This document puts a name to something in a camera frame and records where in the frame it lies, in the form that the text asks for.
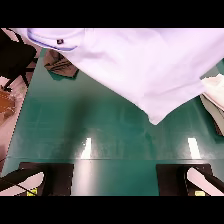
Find brown garment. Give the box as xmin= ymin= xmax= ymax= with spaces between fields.
xmin=43 ymin=49 xmax=80 ymax=79

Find cream garment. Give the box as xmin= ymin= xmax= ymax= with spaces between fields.
xmin=199 ymin=73 xmax=224 ymax=137

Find black office chair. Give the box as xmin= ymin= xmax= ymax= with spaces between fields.
xmin=0 ymin=28 xmax=40 ymax=93

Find white T-shirt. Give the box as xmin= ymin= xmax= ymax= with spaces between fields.
xmin=13 ymin=27 xmax=224 ymax=126

